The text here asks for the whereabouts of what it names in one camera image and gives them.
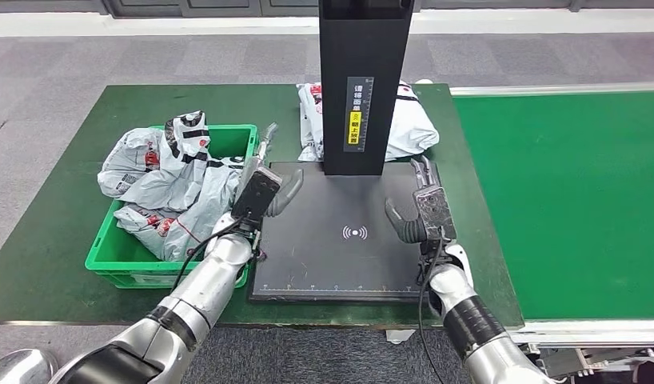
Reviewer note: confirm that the white table foot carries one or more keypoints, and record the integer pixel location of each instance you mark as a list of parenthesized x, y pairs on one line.
[(400, 337)]

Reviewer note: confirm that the small white object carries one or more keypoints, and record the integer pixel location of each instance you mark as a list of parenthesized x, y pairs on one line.
[(423, 82)]

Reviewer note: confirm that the white parcel bag black stripes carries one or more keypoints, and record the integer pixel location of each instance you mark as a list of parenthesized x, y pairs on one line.
[(414, 130)]

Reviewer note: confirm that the white printed parcel bag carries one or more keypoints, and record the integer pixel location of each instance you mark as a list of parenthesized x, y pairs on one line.
[(141, 169), (141, 228), (216, 201)]

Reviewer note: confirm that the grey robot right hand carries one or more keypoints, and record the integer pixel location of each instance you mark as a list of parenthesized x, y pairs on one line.
[(404, 228)]

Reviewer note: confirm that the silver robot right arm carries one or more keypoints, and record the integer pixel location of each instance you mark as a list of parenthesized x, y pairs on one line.
[(464, 312)]

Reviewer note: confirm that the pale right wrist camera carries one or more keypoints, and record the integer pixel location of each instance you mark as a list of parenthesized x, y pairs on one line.
[(435, 212)]

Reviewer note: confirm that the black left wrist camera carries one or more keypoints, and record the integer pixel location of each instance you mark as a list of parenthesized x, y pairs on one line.
[(255, 193)]

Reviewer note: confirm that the grey ruler label yellow sticker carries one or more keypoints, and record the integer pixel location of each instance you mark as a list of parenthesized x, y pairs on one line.
[(359, 95)]

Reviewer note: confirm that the small crumpled white parcel bag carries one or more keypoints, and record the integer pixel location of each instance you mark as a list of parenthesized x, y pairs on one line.
[(309, 154)]

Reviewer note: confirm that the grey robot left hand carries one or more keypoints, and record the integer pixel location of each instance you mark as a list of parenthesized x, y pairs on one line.
[(290, 191)]

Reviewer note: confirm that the white parcel bag red print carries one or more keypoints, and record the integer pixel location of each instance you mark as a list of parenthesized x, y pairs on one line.
[(309, 116)]

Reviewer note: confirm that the green plastic crate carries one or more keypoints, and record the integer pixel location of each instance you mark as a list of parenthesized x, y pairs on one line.
[(110, 260)]

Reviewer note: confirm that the shiny silver dome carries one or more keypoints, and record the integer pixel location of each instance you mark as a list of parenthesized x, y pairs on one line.
[(20, 368)]

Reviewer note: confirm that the black inbound scanner machine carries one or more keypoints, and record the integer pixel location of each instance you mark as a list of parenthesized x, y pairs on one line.
[(332, 254)]

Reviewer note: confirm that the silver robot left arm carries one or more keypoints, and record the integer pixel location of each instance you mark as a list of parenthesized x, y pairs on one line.
[(210, 286)]

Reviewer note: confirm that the green conveyor belt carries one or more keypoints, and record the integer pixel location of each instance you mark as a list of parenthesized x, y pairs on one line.
[(570, 185)]

